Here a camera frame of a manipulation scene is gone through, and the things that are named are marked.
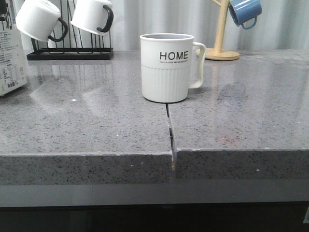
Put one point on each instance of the blue white milk carton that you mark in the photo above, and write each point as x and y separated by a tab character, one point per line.
13	63

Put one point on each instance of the white HOME mug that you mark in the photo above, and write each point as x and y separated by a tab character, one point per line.
166	66

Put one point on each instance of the wooden mug tree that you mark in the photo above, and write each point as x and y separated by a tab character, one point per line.
218	53

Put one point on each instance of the white mug right on rack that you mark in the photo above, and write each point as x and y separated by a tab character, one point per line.
94	16

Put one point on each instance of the white mug on rack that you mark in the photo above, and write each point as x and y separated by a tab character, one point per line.
38	18
94	16

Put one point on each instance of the blue enamel mug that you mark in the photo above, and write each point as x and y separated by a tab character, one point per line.
245	10

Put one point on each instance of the white mug left on rack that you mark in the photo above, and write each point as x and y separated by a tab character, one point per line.
38	18

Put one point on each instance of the black wire mug rack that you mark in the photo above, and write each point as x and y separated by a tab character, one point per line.
77	45

